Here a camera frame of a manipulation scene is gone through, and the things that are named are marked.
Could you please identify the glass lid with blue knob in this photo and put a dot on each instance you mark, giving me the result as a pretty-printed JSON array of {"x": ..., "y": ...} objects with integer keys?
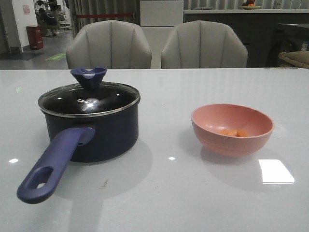
[{"x": 89, "y": 97}]

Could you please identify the pink bowl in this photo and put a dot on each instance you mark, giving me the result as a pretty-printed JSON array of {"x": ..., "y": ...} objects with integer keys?
[{"x": 208, "y": 120}]

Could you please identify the orange ham pieces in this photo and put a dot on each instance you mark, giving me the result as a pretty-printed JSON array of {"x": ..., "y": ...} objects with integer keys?
[{"x": 234, "y": 132}]

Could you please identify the dark blue saucepan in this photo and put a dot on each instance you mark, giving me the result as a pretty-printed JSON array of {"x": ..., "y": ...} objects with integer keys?
[{"x": 85, "y": 140}]

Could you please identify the left beige chair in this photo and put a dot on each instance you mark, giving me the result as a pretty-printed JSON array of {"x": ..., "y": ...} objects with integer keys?
[{"x": 112, "y": 44}]

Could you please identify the beige chair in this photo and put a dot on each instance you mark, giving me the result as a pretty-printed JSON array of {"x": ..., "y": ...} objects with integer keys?
[
  {"x": 112, "y": 44},
  {"x": 203, "y": 44}
]

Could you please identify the right beige chair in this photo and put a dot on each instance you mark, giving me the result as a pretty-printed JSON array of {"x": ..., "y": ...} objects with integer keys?
[{"x": 203, "y": 44}]

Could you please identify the white cabinet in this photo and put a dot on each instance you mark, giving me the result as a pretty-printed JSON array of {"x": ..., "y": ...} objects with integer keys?
[{"x": 157, "y": 18}]

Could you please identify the red barrier tape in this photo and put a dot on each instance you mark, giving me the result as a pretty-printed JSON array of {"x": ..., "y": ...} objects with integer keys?
[{"x": 88, "y": 16}]

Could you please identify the dark counter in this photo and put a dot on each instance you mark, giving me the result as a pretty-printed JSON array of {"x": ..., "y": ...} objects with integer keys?
[{"x": 253, "y": 27}]

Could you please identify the red trash bin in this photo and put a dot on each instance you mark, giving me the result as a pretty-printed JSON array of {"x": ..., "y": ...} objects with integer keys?
[{"x": 34, "y": 37}]

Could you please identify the person in background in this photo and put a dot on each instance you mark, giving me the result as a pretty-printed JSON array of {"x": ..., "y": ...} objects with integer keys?
[{"x": 48, "y": 17}]

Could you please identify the fruit plate on counter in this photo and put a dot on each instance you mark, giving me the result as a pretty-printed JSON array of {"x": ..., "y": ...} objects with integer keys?
[{"x": 249, "y": 5}]

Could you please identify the tan cushion seat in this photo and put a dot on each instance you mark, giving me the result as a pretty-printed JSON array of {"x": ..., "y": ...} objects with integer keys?
[{"x": 298, "y": 59}]

